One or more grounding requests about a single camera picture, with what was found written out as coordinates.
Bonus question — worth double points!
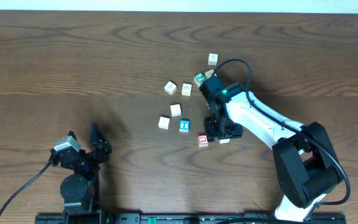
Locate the wooden block left upper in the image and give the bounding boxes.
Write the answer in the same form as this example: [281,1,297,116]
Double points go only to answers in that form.
[164,81,177,95]

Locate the yellow tinted wooden block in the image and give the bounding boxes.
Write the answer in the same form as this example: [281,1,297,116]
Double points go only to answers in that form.
[181,83,192,96]

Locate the green letter J block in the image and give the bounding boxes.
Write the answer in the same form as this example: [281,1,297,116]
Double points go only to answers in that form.
[194,72,206,87]

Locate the black cable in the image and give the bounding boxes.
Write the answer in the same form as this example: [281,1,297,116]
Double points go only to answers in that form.
[0,160,54,224]
[211,58,352,206]

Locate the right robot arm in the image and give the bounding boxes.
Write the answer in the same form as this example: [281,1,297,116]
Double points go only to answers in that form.
[200,78,351,223]

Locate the wooden block beside green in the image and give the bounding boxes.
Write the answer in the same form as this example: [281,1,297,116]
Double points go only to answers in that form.
[204,69,216,79]

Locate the wooden block lower left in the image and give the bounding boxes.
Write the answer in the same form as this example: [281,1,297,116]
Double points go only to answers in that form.
[158,116,170,129]

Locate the blue letter T block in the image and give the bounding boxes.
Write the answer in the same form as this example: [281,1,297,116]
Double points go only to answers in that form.
[179,119,190,133]

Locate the wooden block centre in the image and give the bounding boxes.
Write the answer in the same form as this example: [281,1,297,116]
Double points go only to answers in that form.
[170,104,181,117]

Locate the plain wooden block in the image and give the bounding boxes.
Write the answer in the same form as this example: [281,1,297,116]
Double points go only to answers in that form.
[219,139,230,144]
[208,53,218,66]

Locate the red letter U block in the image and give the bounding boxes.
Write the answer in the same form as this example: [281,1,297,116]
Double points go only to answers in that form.
[198,134,209,147]

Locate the right black cable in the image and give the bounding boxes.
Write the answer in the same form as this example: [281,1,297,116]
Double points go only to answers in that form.
[211,58,352,206]

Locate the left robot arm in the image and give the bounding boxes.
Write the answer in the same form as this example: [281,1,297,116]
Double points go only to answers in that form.
[49,123,114,223]

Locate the left black cable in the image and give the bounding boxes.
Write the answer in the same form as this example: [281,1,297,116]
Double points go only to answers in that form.
[0,160,54,224]

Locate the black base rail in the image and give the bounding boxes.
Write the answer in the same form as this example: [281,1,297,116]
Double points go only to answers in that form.
[35,212,347,224]

